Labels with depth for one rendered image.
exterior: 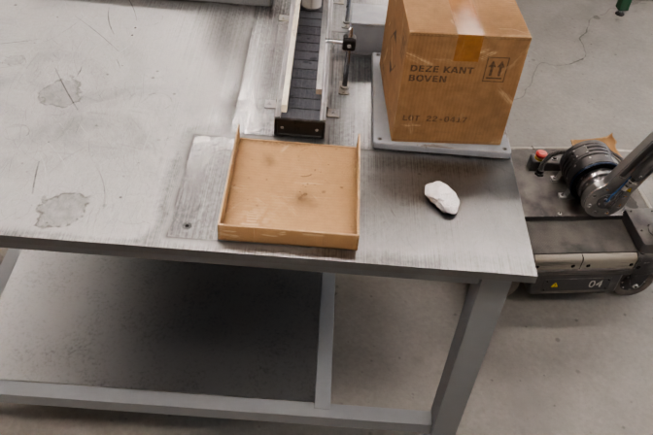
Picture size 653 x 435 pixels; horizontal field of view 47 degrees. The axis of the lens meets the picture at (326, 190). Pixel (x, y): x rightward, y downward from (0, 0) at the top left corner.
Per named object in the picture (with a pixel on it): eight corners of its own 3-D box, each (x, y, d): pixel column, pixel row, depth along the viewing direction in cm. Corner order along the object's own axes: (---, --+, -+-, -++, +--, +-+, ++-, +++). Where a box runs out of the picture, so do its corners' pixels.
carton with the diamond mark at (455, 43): (379, 63, 184) (394, -41, 165) (475, 68, 185) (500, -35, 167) (391, 142, 162) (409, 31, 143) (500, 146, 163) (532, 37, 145)
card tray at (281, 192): (237, 138, 162) (237, 123, 159) (358, 148, 162) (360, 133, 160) (218, 239, 140) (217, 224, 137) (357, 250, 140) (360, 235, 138)
